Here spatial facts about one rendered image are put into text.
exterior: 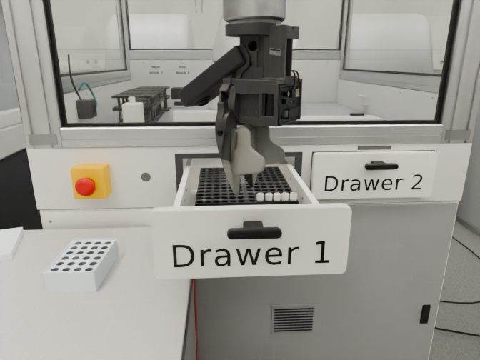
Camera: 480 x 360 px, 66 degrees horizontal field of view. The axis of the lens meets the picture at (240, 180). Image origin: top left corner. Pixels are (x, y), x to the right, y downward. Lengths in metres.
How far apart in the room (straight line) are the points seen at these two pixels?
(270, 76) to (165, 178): 0.48
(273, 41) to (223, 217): 0.24
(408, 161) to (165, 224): 0.61
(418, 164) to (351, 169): 0.16
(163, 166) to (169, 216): 0.34
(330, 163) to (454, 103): 0.32
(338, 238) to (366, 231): 0.42
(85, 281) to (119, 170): 0.30
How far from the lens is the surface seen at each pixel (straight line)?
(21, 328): 0.66
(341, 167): 0.89
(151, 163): 0.87
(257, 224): 0.52
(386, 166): 0.88
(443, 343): 1.91
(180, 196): 0.68
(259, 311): 1.04
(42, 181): 0.95
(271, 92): 0.43
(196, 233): 0.54
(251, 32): 0.45
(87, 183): 0.84
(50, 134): 0.91
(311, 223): 0.55
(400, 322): 1.18
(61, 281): 0.70
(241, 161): 0.47
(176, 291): 0.66
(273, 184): 0.72
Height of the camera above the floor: 1.13
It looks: 18 degrees down
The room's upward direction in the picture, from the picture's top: straight up
